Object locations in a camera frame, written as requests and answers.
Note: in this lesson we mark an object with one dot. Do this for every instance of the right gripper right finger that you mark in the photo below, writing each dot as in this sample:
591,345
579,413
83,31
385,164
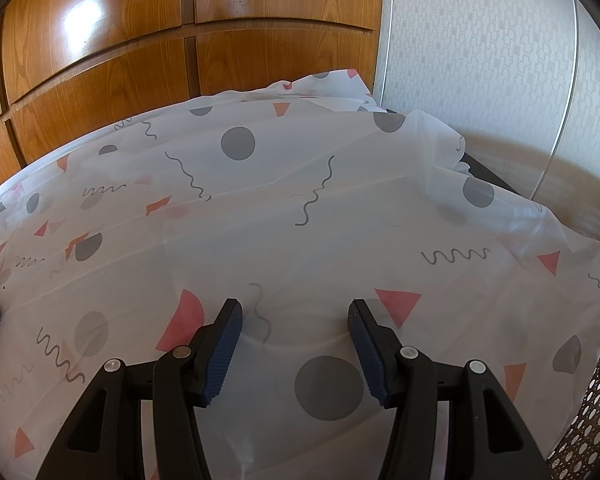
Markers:
487,437

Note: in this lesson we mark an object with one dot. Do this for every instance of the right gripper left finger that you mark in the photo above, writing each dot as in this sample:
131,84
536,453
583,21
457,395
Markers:
102,436

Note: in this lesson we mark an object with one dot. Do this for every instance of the rattan chair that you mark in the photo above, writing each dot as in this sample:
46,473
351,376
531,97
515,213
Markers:
577,455

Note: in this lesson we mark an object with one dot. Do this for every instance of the patterned white tablecloth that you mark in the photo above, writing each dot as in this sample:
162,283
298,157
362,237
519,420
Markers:
295,199

